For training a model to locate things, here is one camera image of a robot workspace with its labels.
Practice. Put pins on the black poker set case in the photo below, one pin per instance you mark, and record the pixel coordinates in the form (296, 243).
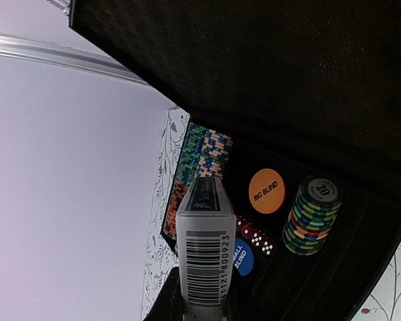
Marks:
(312, 85)

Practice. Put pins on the chip rows in case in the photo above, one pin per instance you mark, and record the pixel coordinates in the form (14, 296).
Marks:
(205, 153)

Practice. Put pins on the orange big blind button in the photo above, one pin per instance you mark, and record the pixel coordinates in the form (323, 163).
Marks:
(266, 191)

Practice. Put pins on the red dice in case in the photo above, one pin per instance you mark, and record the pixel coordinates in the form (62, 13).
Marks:
(260, 241)

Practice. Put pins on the floral table mat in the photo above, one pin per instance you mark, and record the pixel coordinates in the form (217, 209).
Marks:
(160, 259)

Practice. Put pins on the blue small blind button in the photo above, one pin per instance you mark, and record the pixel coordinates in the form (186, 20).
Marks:
(243, 258)

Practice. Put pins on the green chip stack in case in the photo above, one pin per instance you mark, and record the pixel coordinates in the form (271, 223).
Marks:
(316, 205)

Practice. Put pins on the right aluminium frame post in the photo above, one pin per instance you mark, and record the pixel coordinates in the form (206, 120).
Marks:
(66, 57)

